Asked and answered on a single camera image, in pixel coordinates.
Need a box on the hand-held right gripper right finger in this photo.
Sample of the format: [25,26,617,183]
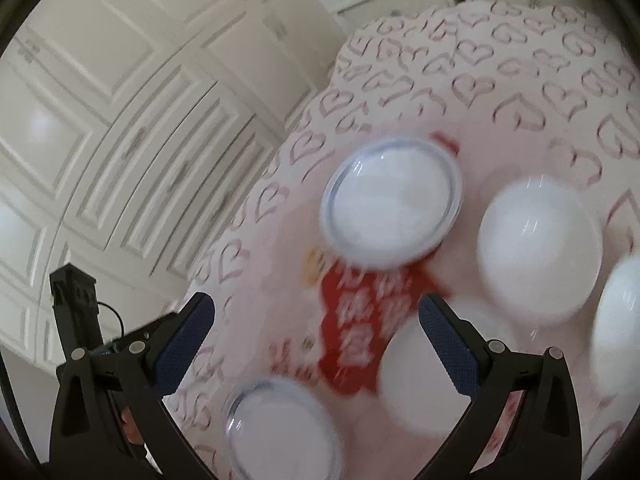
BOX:
[415,294,584,480]

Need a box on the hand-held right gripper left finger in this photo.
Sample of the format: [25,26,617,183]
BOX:
[49,292,216,480]

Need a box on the grey rimmed white plate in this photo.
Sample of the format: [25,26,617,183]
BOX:
[222,375,346,480]
[320,135,463,268]

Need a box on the red print plastic mat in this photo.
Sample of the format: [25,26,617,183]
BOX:
[220,130,640,480]

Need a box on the white panelled wardrobe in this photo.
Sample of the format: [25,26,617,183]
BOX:
[0,0,351,376]

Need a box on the heart print blanket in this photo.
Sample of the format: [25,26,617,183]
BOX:
[165,0,640,480]

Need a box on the black cable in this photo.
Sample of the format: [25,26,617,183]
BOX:
[96,301,126,341]

